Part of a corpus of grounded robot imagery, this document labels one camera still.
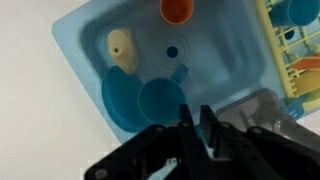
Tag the blue toy plate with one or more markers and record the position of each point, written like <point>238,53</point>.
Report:
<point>118,96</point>

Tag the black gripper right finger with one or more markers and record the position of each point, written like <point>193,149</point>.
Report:
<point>260,156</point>

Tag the blue toy utensil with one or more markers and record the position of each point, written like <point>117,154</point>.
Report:
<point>295,109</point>

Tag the grey toy faucet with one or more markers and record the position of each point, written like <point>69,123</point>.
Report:
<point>260,106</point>

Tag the small orange toy cup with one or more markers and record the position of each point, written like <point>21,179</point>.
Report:
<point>176,10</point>

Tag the cream toy soap bottle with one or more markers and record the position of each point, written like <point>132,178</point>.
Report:
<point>125,53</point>

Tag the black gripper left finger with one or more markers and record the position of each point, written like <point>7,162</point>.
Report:
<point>156,153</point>

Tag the yellow toy dish rack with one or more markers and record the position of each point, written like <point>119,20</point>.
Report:
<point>286,83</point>

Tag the orange toy plate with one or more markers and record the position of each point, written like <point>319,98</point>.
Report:
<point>308,63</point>

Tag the small blue toy cup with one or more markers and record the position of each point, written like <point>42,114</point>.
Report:
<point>296,11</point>

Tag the light blue toy sink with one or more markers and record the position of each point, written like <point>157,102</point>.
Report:
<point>213,56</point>

